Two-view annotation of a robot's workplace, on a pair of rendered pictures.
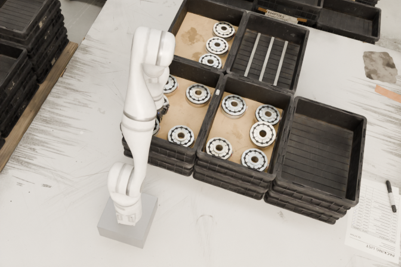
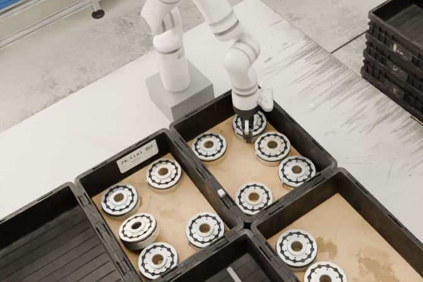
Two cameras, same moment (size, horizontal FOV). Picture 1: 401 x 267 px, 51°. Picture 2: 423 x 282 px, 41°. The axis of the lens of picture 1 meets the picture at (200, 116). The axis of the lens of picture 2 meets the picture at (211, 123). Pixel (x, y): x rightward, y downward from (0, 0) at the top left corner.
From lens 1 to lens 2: 1.72 m
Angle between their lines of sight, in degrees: 69
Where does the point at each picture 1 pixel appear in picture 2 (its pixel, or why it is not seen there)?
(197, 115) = (228, 187)
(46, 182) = (272, 60)
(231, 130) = (177, 211)
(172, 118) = (244, 160)
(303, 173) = (62, 250)
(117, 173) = not seen: outside the picture
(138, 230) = (155, 80)
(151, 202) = (170, 101)
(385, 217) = not seen: outside the picture
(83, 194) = not seen: hidden behind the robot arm
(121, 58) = (410, 192)
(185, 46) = (358, 245)
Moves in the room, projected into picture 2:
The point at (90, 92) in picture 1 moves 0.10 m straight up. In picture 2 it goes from (367, 134) to (371, 114)
